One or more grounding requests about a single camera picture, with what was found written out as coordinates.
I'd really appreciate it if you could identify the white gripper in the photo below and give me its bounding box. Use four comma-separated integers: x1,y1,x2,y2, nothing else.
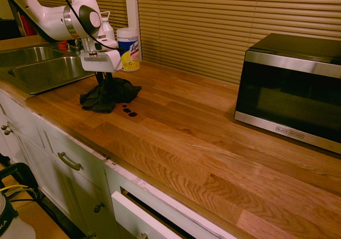
79,49,123,85

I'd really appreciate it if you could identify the dark green cloth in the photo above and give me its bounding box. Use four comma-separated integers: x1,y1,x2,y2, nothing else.
79,76,142,114

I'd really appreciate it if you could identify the disinfecting wipes canister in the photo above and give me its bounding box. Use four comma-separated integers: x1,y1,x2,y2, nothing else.
116,27,141,73

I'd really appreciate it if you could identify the stainless steel sink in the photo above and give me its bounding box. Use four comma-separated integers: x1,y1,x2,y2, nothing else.
0,45,96,95

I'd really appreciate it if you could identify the red background object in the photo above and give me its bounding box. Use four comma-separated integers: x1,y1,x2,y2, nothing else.
20,14,37,37

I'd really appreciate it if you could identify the white kitchen cabinet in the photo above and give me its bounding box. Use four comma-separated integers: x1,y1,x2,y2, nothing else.
0,88,232,239

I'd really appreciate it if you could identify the wide beige window blind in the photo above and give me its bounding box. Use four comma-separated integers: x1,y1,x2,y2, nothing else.
137,0,341,86

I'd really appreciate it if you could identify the white open drawer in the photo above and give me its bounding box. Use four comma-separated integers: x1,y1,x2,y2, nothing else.
111,190,187,239

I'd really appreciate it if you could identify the black steel microwave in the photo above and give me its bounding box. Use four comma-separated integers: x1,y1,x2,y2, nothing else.
234,33,341,155

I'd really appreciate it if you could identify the metal faucet handle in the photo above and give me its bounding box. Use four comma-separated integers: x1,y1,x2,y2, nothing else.
66,39,82,54

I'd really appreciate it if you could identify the white window frame post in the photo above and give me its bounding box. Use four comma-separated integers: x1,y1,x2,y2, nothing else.
124,0,143,62

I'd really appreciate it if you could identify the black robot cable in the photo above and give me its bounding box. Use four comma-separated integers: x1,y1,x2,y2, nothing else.
52,0,124,51

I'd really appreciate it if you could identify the metal drawer handle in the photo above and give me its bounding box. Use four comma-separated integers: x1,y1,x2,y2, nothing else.
57,152,83,171

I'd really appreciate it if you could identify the yellow cable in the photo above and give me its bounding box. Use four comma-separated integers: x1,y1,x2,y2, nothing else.
0,184,30,195

